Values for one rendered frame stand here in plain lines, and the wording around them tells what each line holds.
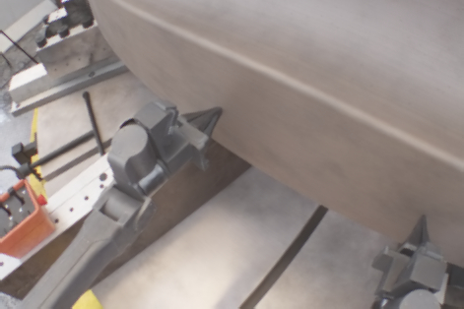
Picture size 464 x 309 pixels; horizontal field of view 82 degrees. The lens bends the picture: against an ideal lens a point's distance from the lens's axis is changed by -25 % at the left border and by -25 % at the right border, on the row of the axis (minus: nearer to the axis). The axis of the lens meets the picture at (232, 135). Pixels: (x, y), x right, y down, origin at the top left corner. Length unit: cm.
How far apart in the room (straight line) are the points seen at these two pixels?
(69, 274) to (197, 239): 81
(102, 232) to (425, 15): 54
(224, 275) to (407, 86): 89
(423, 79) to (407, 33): 7
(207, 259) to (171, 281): 15
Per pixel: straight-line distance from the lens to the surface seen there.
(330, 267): 118
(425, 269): 40
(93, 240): 49
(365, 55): 48
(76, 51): 179
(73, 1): 179
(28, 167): 170
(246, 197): 128
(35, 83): 204
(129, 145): 48
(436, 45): 48
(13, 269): 103
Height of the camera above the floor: 143
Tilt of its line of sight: 51 degrees down
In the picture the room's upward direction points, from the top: 8 degrees counter-clockwise
